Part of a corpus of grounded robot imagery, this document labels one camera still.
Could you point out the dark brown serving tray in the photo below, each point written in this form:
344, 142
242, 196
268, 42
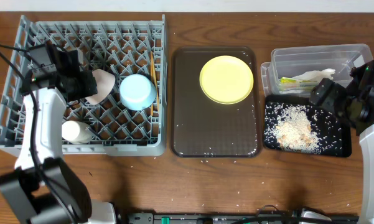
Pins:
202, 127

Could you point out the pink bowl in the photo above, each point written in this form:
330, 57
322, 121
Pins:
105, 82

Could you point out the light blue bowl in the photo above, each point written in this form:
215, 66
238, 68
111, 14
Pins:
137, 92

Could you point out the wooden chopstick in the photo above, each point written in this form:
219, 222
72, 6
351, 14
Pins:
156, 90
152, 81

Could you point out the white cup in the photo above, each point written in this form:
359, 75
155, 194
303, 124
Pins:
76, 132

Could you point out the rice and nutshell pile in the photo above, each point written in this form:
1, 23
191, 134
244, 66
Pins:
295, 127

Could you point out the grey dish rack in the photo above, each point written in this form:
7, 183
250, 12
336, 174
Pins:
122, 48

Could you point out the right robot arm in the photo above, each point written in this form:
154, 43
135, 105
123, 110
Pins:
354, 106

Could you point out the black tray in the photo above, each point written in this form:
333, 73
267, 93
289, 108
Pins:
330, 137

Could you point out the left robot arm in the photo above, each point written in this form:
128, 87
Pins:
42, 188

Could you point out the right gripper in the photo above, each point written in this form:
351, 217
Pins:
336, 90

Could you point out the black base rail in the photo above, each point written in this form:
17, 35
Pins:
266, 214

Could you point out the clear plastic bin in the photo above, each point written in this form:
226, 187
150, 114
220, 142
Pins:
294, 61

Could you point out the white napkin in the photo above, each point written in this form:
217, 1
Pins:
315, 75

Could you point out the yellow plate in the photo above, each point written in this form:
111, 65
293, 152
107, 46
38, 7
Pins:
226, 79

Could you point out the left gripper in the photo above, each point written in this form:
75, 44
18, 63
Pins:
89, 84

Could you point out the green snack wrapper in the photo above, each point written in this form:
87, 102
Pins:
295, 84

